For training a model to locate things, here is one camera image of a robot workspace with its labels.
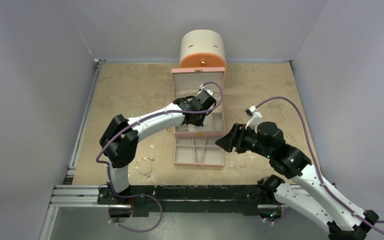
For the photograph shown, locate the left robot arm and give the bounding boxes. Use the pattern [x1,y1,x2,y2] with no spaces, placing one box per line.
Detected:
[96,89,222,205]

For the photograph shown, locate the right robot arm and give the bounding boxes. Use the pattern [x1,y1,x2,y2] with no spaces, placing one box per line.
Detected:
[215,121,379,240]

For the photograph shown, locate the pink jewelry box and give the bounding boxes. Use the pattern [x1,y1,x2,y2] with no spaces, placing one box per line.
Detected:
[171,67,226,137]

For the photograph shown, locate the pink box pull-out drawer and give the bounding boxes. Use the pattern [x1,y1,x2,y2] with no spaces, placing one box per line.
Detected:
[173,136,224,168]

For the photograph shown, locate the round beige orange box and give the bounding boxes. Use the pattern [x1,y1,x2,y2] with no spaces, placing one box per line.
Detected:
[179,29,227,68]

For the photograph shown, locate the silver pearl bangle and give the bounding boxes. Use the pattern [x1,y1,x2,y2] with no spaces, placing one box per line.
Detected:
[134,157,155,178]

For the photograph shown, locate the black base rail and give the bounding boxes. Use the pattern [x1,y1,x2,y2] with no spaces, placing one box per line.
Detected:
[97,184,282,219]

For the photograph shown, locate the aluminium frame rail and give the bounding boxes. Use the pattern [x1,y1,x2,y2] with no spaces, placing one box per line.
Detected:
[39,59,106,240]

